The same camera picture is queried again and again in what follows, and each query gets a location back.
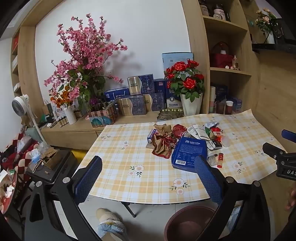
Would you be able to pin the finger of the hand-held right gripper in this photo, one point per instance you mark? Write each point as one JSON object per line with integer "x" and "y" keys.
{"x": 274, "y": 150}
{"x": 289, "y": 135}

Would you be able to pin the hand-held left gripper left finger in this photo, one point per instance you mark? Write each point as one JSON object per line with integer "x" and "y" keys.
{"x": 87, "y": 178}

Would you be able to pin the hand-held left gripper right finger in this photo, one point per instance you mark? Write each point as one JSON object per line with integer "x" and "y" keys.
{"x": 208, "y": 178}

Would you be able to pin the brown plastic bin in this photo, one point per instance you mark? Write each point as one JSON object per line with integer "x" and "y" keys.
{"x": 185, "y": 227}

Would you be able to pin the person's right hand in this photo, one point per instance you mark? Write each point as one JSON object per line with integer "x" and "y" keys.
{"x": 292, "y": 199}

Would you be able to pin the red lighter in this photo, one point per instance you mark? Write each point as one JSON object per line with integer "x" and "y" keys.
{"x": 220, "y": 160}

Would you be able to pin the black suitcase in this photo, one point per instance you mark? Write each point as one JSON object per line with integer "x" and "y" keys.
{"x": 57, "y": 166}

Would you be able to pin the blue coffee box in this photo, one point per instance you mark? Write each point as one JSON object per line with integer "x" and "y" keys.
{"x": 187, "y": 153}

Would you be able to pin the open cardboard box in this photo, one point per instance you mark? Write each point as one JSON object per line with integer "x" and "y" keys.
{"x": 49, "y": 160}

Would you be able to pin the wooden sideboard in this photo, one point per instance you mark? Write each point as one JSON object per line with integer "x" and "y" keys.
{"x": 76, "y": 136}

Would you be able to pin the small red box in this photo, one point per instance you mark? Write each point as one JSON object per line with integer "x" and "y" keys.
{"x": 217, "y": 132}

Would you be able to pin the person's left fluffy slipper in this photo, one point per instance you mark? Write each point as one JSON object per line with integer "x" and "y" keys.
{"x": 108, "y": 222}

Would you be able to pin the pile of torn white packets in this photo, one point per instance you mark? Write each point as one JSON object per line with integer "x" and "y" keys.
{"x": 196, "y": 131}

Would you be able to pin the folding table, plaid cloth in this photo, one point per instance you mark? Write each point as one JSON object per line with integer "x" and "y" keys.
{"x": 129, "y": 150}

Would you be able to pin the black folding table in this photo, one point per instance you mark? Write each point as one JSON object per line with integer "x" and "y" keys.
{"x": 129, "y": 208}

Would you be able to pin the red foil wrapper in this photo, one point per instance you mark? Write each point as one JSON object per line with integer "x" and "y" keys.
{"x": 180, "y": 130}

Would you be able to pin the crumpled gold red wrapper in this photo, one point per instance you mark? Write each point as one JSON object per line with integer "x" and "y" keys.
{"x": 161, "y": 147}

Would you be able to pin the blue tissue pack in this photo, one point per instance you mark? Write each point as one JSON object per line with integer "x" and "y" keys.
{"x": 35, "y": 156}

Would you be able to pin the small blue box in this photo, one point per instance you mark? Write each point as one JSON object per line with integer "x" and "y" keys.
{"x": 237, "y": 105}

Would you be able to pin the teal shell print box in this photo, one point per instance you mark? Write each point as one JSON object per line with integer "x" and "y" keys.
{"x": 101, "y": 121}

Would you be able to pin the row of small brown bottles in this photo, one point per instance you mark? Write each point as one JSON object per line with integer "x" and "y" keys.
{"x": 62, "y": 121}

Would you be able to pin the red paper cup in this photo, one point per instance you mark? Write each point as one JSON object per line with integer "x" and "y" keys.
{"x": 229, "y": 107}

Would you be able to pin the white ribbed vase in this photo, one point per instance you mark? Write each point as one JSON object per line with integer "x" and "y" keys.
{"x": 70, "y": 115}

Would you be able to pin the crumpled brown paper wrapper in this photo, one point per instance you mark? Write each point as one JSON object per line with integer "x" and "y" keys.
{"x": 163, "y": 129}

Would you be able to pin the red white checked blanket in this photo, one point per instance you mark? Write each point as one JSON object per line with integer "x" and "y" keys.
{"x": 23, "y": 162}

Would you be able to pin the white green label box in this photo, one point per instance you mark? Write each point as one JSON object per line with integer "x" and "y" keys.
{"x": 59, "y": 111}

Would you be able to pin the gold embossed tray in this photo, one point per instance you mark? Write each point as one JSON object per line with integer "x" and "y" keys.
{"x": 170, "y": 114}

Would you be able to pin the blue printed carton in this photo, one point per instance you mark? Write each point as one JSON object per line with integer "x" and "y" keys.
{"x": 222, "y": 92}

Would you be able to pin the stack of pastel paper cups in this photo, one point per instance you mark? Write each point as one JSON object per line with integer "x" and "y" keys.
{"x": 212, "y": 99}

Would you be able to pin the small kraft paper bag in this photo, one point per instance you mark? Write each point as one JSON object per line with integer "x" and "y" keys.
{"x": 47, "y": 109}

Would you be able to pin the orange flower bouquet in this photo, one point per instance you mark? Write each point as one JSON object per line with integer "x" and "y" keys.
{"x": 63, "y": 98}

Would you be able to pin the blue gold gift box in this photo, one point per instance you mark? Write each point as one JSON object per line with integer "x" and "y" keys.
{"x": 131, "y": 106}
{"x": 155, "y": 102}
{"x": 141, "y": 84}

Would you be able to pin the blue white supplement box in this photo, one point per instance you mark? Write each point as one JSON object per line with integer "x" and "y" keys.
{"x": 172, "y": 100}

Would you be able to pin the red round side table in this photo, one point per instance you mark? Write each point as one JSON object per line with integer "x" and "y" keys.
{"x": 4, "y": 204}

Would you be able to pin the glass perfume bottle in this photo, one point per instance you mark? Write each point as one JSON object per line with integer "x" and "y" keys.
{"x": 235, "y": 63}

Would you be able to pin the black shelf board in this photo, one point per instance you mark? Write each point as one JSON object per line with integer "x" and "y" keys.
{"x": 272, "y": 47}

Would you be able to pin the red rose bouquet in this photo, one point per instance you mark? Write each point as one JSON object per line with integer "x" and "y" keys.
{"x": 188, "y": 82}

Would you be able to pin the small white vase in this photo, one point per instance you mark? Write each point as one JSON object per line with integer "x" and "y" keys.
{"x": 270, "y": 38}

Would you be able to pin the white standing fan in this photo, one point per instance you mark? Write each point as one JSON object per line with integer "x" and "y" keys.
{"x": 20, "y": 105}

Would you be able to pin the red basket on shelf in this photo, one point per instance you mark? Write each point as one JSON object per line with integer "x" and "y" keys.
{"x": 220, "y": 59}

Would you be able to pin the dark blue carton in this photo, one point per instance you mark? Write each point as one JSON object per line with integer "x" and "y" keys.
{"x": 159, "y": 86}

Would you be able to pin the pale pink rose bouquet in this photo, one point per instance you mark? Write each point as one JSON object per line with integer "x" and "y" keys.
{"x": 266, "y": 19}

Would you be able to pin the light blue flat box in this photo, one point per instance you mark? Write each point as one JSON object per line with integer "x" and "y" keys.
{"x": 175, "y": 59}

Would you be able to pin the wooden side shelf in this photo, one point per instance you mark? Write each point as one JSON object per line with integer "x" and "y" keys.
{"x": 27, "y": 69}

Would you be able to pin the pink blossom plant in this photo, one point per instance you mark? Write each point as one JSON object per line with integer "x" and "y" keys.
{"x": 87, "y": 51}

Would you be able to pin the wooden shelf unit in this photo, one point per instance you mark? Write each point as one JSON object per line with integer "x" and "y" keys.
{"x": 196, "y": 34}

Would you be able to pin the dark ceramic jar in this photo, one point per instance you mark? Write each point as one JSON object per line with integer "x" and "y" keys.
{"x": 204, "y": 8}
{"x": 220, "y": 12}

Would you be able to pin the white wall socket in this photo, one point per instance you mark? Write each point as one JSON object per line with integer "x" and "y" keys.
{"x": 111, "y": 71}

